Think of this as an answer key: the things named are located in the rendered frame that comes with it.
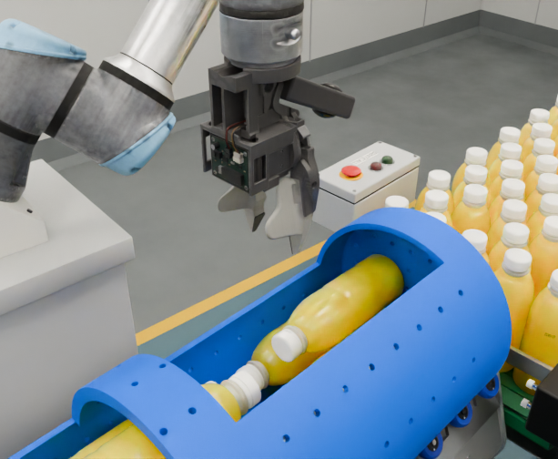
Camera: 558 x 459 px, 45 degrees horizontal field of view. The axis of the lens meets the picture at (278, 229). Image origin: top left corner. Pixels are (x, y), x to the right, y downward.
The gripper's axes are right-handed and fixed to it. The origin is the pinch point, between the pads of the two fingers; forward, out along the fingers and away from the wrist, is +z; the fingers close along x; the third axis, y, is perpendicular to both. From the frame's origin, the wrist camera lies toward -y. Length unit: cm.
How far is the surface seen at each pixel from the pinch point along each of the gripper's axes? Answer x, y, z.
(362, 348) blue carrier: 13.3, 1.1, 8.2
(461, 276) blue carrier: 13.8, -17.3, 8.5
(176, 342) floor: -111, -60, 128
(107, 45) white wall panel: -262, -141, 72
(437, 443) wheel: 16.6, -13.5, 33.0
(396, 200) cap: -11.1, -39.7, 17.8
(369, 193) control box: -19, -42, 20
